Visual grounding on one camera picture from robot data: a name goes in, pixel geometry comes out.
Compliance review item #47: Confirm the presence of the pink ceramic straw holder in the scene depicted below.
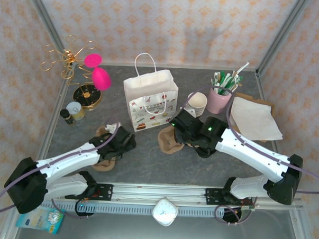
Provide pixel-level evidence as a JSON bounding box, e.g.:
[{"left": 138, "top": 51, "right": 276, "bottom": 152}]
[{"left": 207, "top": 87, "right": 233, "bottom": 115}]

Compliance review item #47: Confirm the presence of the aluminium table back rail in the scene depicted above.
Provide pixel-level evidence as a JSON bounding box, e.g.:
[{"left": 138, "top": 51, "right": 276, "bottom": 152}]
[{"left": 71, "top": 59, "right": 259, "bottom": 74}]

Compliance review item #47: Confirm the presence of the yellow tin can white lid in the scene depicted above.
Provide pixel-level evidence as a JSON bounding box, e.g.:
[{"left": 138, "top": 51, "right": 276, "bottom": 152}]
[{"left": 65, "top": 101, "right": 86, "bottom": 122}]

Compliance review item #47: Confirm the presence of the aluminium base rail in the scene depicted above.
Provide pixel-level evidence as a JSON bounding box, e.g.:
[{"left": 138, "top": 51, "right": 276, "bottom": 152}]
[{"left": 46, "top": 179, "right": 304, "bottom": 211}]

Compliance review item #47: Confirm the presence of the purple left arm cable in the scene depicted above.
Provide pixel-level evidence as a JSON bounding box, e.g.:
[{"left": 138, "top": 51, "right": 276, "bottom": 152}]
[{"left": 0, "top": 114, "right": 120, "bottom": 221}]

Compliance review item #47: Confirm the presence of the white printed paper gift bag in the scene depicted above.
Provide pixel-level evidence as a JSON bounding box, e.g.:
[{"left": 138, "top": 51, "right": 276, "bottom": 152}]
[{"left": 121, "top": 52, "right": 181, "bottom": 134}]

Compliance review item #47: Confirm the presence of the long white wrapped straw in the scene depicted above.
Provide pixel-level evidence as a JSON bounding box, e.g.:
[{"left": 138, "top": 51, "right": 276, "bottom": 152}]
[{"left": 224, "top": 60, "right": 250, "bottom": 95}]

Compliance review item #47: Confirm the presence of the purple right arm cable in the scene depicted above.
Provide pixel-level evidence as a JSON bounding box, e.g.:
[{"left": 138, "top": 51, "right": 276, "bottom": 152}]
[{"left": 180, "top": 85, "right": 319, "bottom": 229}]

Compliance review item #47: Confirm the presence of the black round cable grommet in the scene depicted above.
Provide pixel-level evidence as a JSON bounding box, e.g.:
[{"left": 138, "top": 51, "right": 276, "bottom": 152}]
[
  {"left": 74, "top": 199, "right": 98, "bottom": 218},
  {"left": 220, "top": 206, "right": 244, "bottom": 225}
]

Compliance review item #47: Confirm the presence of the aluminium frame post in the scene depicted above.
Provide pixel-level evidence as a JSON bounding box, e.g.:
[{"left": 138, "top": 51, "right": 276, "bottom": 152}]
[
  {"left": 20, "top": 0, "right": 72, "bottom": 68},
  {"left": 256, "top": 0, "right": 313, "bottom": 77}
]

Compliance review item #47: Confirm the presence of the white square clock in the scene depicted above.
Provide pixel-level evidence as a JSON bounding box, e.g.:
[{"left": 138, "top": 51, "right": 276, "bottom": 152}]
[{"left": 151, "top": 196, "right": 179, "bottom": 227}]

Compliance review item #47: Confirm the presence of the white paper napkin stack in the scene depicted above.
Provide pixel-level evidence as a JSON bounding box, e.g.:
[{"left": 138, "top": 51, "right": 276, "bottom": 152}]
[{"left": 229, "top": 97, "right": 285, "bottom": 142}]

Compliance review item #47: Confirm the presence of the stack of paper cups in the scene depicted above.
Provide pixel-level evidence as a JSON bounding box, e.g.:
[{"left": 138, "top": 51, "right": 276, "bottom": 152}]
[{"left": 185, "top": 91, "right": 208, "bottom": 117}]

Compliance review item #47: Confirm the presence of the brown cardboard cup carrier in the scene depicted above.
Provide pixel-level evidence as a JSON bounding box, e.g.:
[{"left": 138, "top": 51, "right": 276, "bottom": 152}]
[
  {"left": 157, "top": 125, "right": 193, "bottom": 155},
  {"left": 92, "top": 125, "right": 120, "bottom": 173}
]

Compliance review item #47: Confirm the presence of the small dark bottle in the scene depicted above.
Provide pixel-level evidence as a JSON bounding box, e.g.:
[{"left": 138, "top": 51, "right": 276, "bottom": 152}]
[{"left": 59, "top": 108, "right": 76, "bottom": 126}]

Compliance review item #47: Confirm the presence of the grey slotted cable duct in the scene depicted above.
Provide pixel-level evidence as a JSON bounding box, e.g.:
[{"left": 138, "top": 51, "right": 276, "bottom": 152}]
[{"left": 41, "top": 199, "right": 226, "bottom": 220}]

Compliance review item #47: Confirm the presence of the pink plastic wine glass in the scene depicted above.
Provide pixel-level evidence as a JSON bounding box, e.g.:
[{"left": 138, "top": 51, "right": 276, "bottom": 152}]
[{"left": 83, "top": 53, "right": 113, "bottom": 91}]

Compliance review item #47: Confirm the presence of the gold wire glass rack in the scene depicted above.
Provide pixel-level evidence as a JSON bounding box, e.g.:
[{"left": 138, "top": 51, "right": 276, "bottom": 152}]
[{"left": 38, "top": 33, "right": 106, "bottom": 108}]

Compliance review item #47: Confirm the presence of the white and green wrapped straw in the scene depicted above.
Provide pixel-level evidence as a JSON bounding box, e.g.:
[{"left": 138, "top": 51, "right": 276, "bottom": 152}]
[{"left": 229, "top": 74, "right": 244, "bottom": 92}]

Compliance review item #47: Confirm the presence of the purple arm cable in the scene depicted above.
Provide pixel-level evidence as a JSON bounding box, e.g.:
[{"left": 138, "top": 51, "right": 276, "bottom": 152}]
[
  {"left": 0, "top": 114, "right": 120, "bottom": 221},
  {"left": 180, "top": 85, "right": 319, "bottom": 229}
]

